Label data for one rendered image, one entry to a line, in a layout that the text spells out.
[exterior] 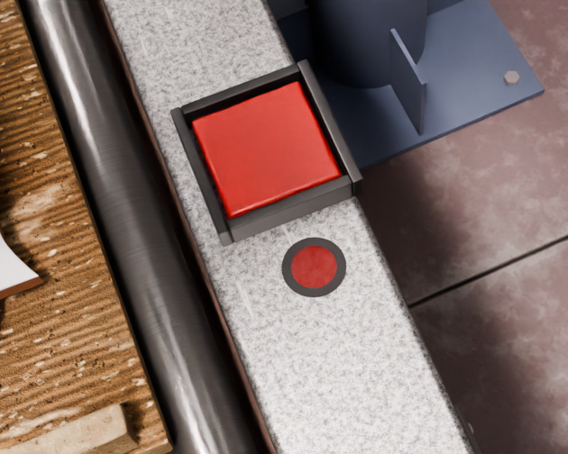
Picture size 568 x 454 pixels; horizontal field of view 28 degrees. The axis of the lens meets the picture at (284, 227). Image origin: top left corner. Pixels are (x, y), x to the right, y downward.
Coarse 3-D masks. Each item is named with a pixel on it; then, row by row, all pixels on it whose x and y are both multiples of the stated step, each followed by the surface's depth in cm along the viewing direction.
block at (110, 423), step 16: (96, 416) 48; (112, 416) 48; (128, 416) 50; (48, 432) 48; (64, 432) 48; (80, 432) 48; (96, 432) 48; (112, 432) 48; (128, 432) 48; (16, 448) 48; (32, 448) 48; (48, 448) 48; (64, 448) 48; (80, 448) 48; (96, 448) 48; (112, 448) 49; (128, 448) 50
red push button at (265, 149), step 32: (256, 96) 58; (288, 96) 58; (224, 128) 57; (256, 128) 57; (288, 128) 57; (320, 128) 57; (224, 160) 57; (256, 160) 56; (288, 160) 56; (320, 160) 56; (224, 192) 56; (256, 192) 56; (288, 192) 56
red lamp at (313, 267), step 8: (304, 248) 56; (312, 248) 56; (320, 248) 56; (296, 256) 56; (304, 256) 56; (312, 256) 56; (320, 256) 55; (328, 256) 55; (296, 264) 55; (304, 264) 55; (312, 264) 55; (320, 264) 55; (328, 264) 55; (296, 272) 55; (304, 272) 55; (312, 272) 55; (320, 272) 55; (328, 272) 55; (304, 280) 55; (312, 280) 55; (320, 280) 55; (328, 280) 55
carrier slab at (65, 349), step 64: (0, 0) 61; (0, 64) 59; (0, 128) 58; (0, 192) 56; (64, 192) 56; (64, 256) 54; (0, 320) 53; (64, 320) 53; (128, 320) 53; (0, 384) 52; (64, 384) 52; (128, 384) 52; (0, 448) 51
